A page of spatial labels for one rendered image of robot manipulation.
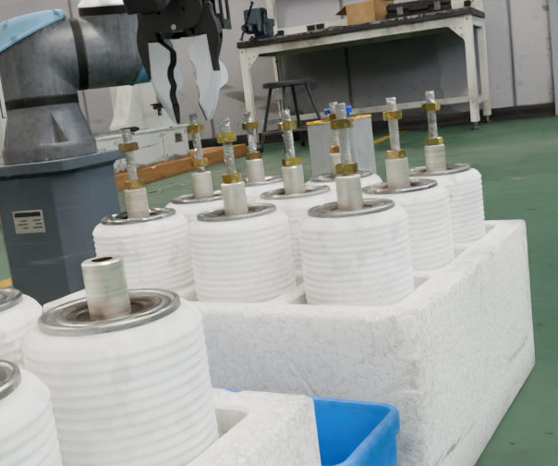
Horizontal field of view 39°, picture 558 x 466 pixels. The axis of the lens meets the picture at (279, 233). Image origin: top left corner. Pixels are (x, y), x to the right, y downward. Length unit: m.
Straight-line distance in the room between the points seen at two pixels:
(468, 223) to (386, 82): 5.25
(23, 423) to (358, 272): 0.38
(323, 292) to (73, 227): 0.68
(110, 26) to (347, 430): 0.87
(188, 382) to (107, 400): 0.04
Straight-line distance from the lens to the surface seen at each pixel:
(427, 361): 0.64
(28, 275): 1.34
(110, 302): 0.42
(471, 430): 0.76
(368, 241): 0.65
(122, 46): 1.33
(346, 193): 0.68
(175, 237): 0.79
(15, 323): 0.49
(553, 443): 0.82
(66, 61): 1.32
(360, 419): 0.62
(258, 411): 0.46
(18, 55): 1.32
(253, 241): 0.70
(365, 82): 6.14
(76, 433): 0.41
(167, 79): 0.90
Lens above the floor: 0.35
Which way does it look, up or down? 10 degrees down
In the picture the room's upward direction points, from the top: 7 degrees counter-clockwise
